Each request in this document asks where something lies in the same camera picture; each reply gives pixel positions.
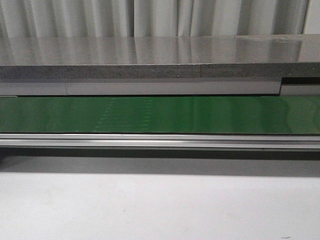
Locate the green conveyor belt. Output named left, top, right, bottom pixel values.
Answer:
left=0, top=96, right=320, bottom=135

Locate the grey stone countertop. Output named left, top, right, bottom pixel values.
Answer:
left=0, top=34, right=320, bottom=97

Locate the white pleated curtain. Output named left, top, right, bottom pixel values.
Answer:
left=0, top=0, right=320, bottom=38

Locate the aluminium conveyor frame rail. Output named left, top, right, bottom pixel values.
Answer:
left=0, top=133, right=320, bottom=151

